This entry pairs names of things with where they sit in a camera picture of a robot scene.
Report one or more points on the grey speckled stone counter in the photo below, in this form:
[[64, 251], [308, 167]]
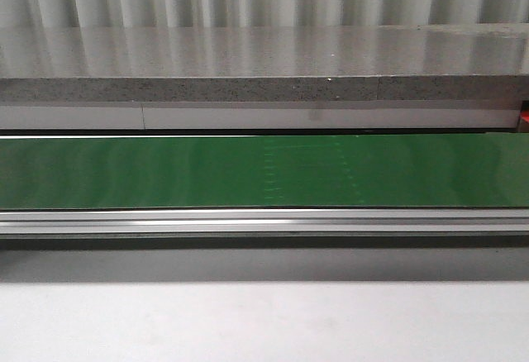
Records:
[[284, 79]]

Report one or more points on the green conveyor belt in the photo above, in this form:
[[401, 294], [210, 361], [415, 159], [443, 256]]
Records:
[[409, 170]]

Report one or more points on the red plastic tray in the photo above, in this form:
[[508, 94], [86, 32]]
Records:
[[523, 124]]

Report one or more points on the aluminium conveyor frame rail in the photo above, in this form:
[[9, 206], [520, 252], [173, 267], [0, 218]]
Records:
[[264, 228]]

